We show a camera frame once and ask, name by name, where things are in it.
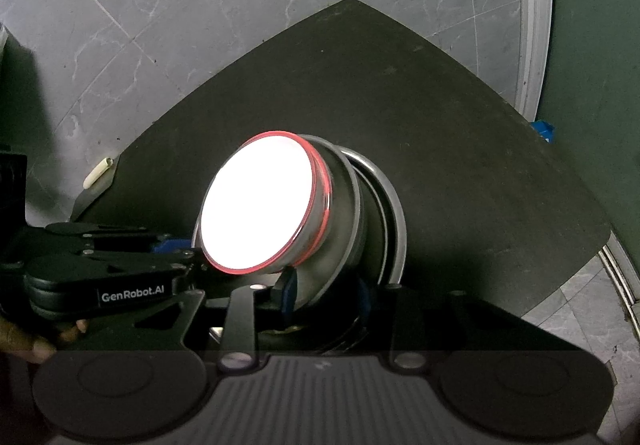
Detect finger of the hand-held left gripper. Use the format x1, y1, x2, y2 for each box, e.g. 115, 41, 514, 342
45, 222, 176, 256
75, 249, 208, 276

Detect dark box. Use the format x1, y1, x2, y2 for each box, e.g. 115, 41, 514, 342
0, 150, 28, 226

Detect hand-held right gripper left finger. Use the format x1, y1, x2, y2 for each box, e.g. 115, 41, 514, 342
95, 267, 299, 371

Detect stainless steel bowl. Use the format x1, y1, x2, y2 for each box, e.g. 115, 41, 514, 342
192, 134, 369, 313

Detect white ceramic bowl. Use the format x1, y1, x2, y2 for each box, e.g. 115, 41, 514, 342
280, 135, 333, 271
199, 130, 332, 274

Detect white metal door frame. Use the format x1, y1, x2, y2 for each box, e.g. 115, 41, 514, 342
512, 0, 553, 118

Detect white cylindrical stick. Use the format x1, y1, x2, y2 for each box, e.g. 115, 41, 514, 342
83, 157, 116, 188

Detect green door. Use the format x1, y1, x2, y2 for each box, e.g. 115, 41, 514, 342
537, 0, 640, 286

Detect person's left hand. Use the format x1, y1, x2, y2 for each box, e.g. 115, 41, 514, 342
0, 319, 91, 363

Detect kitchen cleaver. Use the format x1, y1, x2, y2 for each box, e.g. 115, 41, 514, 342
69, 156, 122, 222

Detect metal floor rail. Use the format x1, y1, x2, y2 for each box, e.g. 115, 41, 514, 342
597, 245, 640, 311

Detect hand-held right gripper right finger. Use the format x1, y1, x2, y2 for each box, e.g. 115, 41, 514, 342
360, 280, 586, 370

